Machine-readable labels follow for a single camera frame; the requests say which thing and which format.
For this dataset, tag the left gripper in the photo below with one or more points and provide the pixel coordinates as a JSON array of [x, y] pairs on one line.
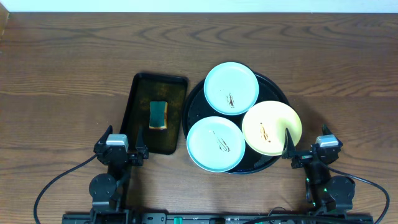
[[123, 155]]

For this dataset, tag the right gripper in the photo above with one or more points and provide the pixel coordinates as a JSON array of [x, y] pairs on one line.
[[308, 157]]

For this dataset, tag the yellow plate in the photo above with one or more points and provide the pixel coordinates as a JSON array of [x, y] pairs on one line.
[[264, 126]]

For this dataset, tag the green and yellow sponge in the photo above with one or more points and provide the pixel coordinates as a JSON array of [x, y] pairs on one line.
[[158, 115]]

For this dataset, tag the light blue plate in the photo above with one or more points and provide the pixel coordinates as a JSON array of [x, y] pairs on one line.
[[231, 88], [216, 144]]

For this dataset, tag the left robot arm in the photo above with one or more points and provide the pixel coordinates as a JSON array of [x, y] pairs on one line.
[[107, 189]]

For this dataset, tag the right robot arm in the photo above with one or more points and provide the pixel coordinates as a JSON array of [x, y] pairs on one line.
[[329, 195]]

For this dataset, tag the black rectangular tray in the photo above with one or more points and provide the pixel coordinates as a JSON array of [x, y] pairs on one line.
[[147, 88]]

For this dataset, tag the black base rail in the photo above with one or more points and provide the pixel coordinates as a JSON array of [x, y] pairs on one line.
[[162, 218]]

